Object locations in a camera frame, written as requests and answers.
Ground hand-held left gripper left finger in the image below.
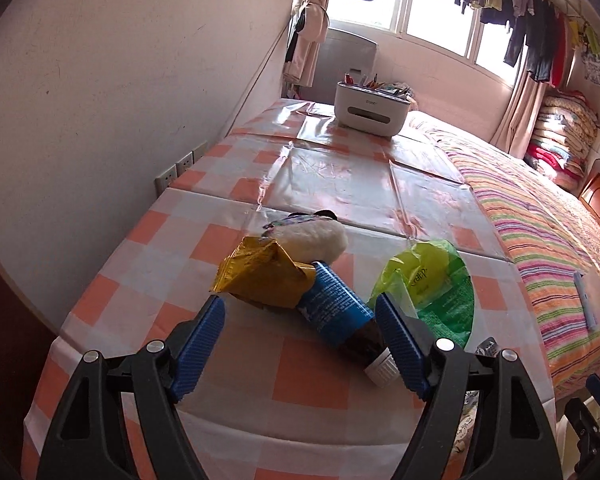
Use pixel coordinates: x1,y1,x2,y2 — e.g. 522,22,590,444
35,296,227,480

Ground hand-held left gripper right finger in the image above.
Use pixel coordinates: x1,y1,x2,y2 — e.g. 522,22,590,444
374,292,566,480

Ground brown bottle blue label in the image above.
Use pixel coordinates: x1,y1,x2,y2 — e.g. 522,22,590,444
296,261,400,387

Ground yellow foil wrapper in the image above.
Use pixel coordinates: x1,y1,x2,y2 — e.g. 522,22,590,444
210,236,317,309

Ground green plastic wrapper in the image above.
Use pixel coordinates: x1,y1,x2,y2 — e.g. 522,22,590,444
369,239,476,351

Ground white plush toy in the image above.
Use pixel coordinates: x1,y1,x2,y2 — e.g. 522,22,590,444
262,210,350,264

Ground orange checked tablecloth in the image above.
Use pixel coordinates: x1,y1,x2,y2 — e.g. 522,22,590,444
20,97,556,480

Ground striped bed sheet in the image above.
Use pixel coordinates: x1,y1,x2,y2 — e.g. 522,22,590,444
405,110,600,401

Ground white desk organizer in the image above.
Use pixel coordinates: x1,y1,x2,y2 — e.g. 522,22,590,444
334,72,413,139

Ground stack of folded quilts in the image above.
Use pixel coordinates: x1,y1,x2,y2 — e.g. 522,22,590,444
524,91,600,191

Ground white air cooler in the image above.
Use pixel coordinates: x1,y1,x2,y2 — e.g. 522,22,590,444
310,27,381,106

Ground row of hanging clothes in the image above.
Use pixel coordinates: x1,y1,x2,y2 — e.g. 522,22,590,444
332,0,600,91

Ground pink curtain with tieback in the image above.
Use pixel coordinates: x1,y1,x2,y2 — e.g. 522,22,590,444
282,0,333,88

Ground white window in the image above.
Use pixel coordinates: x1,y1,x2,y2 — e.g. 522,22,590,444
327,0,531,86

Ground wall power sockets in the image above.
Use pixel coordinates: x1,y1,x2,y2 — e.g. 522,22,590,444
153,141,208,195

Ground white wall cable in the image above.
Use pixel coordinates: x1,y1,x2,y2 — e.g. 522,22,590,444
225,25,286,136

